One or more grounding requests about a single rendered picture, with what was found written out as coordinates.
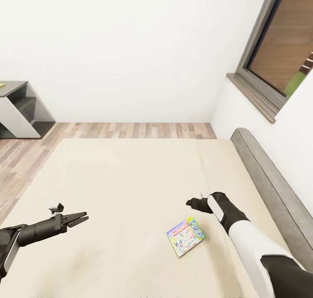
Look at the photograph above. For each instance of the bed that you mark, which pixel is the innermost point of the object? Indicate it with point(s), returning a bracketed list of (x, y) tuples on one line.
[(134, 191)]

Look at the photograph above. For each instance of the board game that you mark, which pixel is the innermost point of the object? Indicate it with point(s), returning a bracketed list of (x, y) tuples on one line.
[(185, 235)]

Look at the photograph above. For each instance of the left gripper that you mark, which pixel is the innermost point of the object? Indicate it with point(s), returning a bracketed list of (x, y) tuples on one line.
[(54, 226)]

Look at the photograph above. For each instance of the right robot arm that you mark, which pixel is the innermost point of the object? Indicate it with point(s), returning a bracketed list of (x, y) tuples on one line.
[(273, 271)]

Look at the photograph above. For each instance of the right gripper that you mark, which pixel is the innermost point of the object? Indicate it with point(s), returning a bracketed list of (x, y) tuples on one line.
[(197, 204)]

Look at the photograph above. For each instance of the fixed window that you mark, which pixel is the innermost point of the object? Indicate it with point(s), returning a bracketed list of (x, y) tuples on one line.
[(278, 55)]

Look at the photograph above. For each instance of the desk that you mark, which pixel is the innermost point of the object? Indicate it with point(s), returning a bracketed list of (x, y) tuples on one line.
[(22, 113)]

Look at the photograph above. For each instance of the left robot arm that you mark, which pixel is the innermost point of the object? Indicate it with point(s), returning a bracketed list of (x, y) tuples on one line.
[(12, 238)]

